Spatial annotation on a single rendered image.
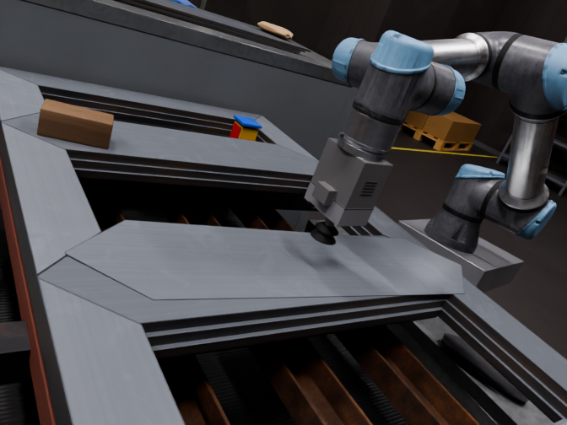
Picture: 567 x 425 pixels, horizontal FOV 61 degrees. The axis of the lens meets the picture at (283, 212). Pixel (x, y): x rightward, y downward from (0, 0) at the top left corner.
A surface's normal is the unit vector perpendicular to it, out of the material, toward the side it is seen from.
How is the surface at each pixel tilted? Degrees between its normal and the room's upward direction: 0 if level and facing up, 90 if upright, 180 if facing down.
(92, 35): 90
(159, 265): 0
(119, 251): 1
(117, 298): 0
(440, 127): 90
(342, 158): 90
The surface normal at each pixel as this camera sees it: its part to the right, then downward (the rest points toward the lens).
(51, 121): 0.27, 0.49
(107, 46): 0.50, 0.52
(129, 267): 0.34, -0.86
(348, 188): -0.77, 0.00
